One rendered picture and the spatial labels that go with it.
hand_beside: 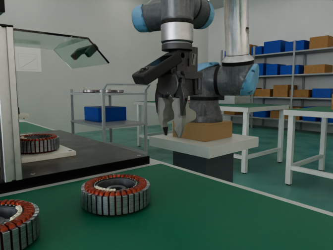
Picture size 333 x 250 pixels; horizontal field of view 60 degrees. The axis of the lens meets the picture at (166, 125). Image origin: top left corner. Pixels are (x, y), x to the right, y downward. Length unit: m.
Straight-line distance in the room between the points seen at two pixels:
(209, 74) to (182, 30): 0.48
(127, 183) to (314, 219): 0.30
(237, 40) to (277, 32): 6.88
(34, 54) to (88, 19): 1.45
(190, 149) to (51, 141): 0.48
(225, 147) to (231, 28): 0.42
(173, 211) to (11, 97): 0.35
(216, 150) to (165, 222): 0.61
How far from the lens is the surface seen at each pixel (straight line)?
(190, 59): 0.69
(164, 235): 0.40
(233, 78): 1.08
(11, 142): 0.61
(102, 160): 0.71
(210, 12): 0.79
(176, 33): 0.66
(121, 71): 7.16
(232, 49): 1.09
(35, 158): 0.76
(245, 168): 3.39
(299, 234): 0.44
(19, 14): 6.45
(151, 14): 0.82
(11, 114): 0.60
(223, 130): 1.16
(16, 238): 0.39
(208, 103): 1.13
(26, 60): 6.34
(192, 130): 1.11
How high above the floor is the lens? 0.94
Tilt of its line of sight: 7 degrees down
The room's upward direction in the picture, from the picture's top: straight up
